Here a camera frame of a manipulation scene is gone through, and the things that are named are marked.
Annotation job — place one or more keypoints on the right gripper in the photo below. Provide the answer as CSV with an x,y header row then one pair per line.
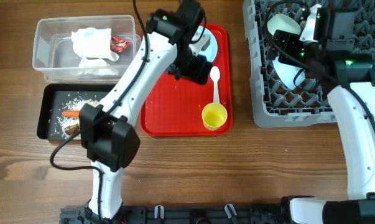
x,y
287,45

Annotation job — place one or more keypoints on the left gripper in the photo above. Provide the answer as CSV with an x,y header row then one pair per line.
x,y
199,69

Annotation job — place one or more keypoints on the mint green bowl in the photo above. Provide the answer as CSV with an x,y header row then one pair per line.
x,y
284,23

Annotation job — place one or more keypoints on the light blue small bowl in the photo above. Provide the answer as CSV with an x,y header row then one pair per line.
x,y
288,74

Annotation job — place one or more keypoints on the yellow cup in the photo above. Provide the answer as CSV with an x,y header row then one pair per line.
x,y
214,115

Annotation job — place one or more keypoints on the red snack wrapper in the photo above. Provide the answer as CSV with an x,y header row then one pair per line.
x,y
118,45

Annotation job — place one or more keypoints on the white napkin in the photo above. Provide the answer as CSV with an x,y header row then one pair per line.
x,y
93,46

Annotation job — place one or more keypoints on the white rice pile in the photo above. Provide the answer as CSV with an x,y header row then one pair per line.
x,y
73,105

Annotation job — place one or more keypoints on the orange carrot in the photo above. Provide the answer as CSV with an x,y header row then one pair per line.
x,y
71,114

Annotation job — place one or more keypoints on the brown mushroom scrap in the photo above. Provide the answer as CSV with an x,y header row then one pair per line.
x,y
72,129

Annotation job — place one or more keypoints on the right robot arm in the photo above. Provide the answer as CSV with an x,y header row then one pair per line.
x,y
325,47

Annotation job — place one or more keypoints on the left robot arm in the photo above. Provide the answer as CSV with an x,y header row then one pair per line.
x,y
107,130

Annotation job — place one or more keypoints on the grey dishwasher rack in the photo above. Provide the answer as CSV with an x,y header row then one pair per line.
x,y
273,104

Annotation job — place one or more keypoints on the black waste tray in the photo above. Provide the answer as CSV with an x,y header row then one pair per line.
x,y
55,95

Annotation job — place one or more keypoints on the white plastic spoon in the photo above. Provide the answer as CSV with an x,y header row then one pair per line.
x,y
215,77

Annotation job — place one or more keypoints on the light blue plate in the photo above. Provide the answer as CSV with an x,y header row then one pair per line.
x,y
213,45

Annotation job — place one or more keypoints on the red serving tray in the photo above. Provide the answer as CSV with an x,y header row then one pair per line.
x,y
173,108

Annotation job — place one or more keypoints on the clear plastic bin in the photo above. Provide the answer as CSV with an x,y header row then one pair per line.
x,y
53,53

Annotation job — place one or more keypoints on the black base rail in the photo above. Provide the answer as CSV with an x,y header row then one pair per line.
x,y
254,214

